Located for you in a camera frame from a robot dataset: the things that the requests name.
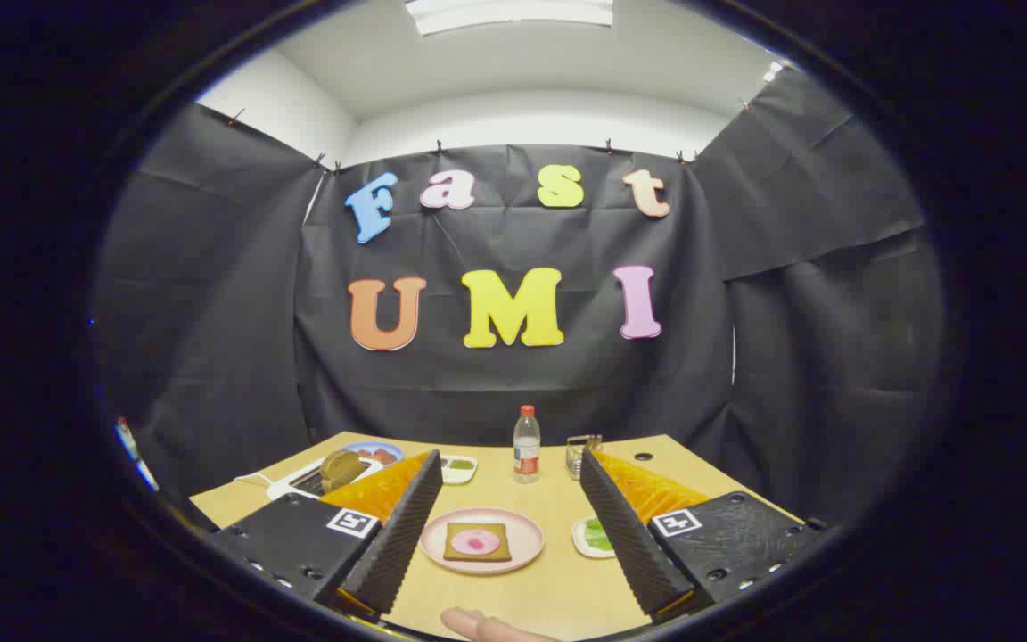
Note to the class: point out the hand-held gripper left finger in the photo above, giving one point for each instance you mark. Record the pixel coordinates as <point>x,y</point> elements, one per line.
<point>402,526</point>

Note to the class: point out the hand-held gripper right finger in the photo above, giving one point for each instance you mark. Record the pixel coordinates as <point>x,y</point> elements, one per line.
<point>625,530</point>

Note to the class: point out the green lettuce leaf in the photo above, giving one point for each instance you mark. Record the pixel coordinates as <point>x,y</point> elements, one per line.
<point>596,535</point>

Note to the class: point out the small white square plate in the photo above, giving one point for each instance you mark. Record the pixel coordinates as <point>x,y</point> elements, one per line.
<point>578,535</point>

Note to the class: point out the brown toast slice with crust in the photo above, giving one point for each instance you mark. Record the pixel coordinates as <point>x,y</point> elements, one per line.
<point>455,551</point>

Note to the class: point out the red food pieces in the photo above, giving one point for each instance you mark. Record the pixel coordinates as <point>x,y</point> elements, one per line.
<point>380,456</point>

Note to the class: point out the pink ham slice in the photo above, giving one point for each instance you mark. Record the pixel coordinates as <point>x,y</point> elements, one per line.
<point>475,541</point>

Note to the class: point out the white divided condiment dish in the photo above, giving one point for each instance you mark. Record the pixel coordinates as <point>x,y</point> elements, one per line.
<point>458,469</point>

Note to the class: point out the round-topped brown bread slice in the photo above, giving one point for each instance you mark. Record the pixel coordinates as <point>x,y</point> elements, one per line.
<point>340,469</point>

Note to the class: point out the blue round plate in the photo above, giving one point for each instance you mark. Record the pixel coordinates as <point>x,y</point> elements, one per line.
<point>371,446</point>

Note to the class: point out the metal mesh cutlery holder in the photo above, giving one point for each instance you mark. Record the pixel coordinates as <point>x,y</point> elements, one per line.
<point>574,456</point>

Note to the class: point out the pink round plate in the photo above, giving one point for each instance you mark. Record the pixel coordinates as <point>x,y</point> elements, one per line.
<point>527,539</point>

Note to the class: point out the white toaster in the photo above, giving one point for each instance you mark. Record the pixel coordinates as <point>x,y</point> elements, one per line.
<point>291,484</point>

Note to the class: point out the clear plastic water bottle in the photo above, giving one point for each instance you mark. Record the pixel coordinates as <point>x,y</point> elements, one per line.
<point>527,450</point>

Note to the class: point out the black backdrop cloth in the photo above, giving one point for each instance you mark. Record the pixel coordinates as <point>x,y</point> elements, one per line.
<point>522,383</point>

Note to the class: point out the ceiling light panel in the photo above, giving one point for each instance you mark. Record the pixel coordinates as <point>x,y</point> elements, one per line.
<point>513,12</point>

